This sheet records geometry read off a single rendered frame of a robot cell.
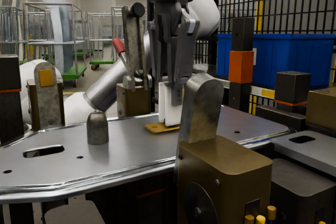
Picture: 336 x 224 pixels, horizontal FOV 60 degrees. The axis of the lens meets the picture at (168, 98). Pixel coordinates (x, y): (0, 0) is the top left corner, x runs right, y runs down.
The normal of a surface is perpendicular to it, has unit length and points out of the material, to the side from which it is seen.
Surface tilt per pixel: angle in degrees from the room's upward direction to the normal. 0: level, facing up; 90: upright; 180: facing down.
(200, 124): 102
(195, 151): 0
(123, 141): 0
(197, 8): 94
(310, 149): 0
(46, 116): 78
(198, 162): 90
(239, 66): 90
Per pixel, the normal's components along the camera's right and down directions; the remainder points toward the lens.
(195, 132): 0.48, 0.39
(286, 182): 0.00, -0.98
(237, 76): -0.87, 0.11
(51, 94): 0.47, -0.02
